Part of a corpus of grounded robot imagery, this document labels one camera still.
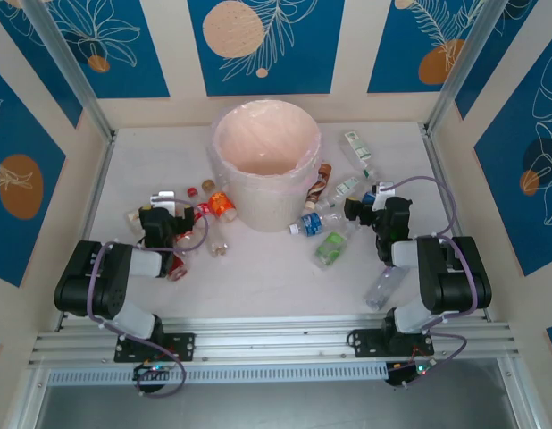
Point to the small white green label bottle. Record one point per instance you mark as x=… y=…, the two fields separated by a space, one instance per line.
x=345 y=187

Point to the orange label bottle brown cap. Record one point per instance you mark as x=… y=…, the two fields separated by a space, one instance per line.
x=221 y=205

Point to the clear bottle with brown residue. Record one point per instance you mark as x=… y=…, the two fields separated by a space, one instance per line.
x=217 y=243

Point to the green label clear bottle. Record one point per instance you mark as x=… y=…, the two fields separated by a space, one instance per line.
x=330 y=246

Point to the brown label plastic bottle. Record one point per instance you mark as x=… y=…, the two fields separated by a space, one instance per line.
x=320 y=183

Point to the red label plastic bottle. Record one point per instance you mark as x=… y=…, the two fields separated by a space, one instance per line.
x=178 y=268

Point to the blue label bottle white cap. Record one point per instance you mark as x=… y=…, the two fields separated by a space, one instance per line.
x=311 y=223

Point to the large white green label bottle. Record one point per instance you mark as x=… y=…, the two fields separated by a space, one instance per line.
x=357 y=149

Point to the crushed clear plastic bottle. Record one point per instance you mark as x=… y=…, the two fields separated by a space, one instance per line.
x=383 y=288

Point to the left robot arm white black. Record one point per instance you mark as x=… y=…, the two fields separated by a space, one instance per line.
x=79 y=277

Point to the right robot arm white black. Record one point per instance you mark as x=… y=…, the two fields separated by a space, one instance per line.
x=454 y=277

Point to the beige round plastic bin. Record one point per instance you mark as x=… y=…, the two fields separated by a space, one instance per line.
x=267 y=205

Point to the clear pink bin liner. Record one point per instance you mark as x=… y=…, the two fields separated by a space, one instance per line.
x=267 y=143

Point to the grey metal panel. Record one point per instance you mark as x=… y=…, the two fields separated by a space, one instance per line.
x=276 y=406

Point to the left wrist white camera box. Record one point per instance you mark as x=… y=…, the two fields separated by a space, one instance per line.
x=162 y=199

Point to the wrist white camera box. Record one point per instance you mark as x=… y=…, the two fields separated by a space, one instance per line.
x=383 y=190
x=162 y=199

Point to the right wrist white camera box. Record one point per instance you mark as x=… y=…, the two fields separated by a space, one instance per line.
x=383 y=190

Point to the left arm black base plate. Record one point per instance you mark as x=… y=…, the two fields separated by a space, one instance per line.
x=186 y=346

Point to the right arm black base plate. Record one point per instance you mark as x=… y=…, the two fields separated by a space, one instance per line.
x=363 y=344

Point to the aluminium mounting rail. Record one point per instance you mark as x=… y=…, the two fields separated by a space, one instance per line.
x=267 y=339

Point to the aluminium frame post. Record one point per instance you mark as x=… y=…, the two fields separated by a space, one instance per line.
x=463 y=58
x=66 y=58

